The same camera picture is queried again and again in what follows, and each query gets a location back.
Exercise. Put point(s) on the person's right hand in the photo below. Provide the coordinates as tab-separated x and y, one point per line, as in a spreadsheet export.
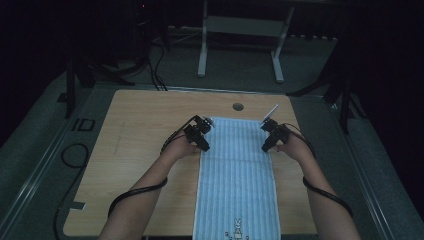
290	146

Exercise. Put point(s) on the dark equipment rack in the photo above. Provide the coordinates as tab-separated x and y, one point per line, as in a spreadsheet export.
143	30

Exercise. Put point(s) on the white metal table frame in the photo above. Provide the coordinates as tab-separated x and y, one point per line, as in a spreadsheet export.
243	26

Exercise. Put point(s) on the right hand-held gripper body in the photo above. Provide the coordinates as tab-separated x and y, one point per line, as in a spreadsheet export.
279	131

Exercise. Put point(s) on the blue striped towel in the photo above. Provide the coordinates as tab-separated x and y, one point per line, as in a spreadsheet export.
236	176

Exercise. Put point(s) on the metal floor rail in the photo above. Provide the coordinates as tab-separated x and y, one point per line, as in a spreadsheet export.
36	173
363	176

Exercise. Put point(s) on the person's left hand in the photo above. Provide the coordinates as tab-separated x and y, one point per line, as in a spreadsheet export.
182	148

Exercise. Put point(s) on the black metal stand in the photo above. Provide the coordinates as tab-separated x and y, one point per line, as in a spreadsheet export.
70	90
345	100

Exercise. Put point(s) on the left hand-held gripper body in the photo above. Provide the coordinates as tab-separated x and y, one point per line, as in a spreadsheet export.
197	127

